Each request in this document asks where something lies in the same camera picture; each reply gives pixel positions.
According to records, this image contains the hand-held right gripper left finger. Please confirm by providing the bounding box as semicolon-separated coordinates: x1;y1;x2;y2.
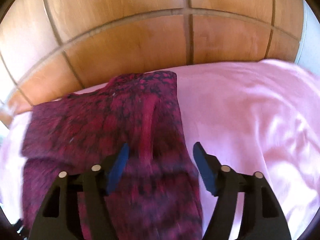
28;143;130;240

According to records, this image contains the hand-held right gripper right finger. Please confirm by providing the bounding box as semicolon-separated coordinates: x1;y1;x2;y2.
193;141;292;240

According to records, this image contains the dark red patterned sweater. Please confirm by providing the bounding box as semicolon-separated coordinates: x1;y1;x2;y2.
21;70;203;240

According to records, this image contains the pink blanket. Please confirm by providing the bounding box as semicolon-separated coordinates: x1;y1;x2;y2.
0;59;320;240

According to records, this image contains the wooden panelled wardrobe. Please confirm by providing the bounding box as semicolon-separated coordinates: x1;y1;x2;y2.
0;0;304;115

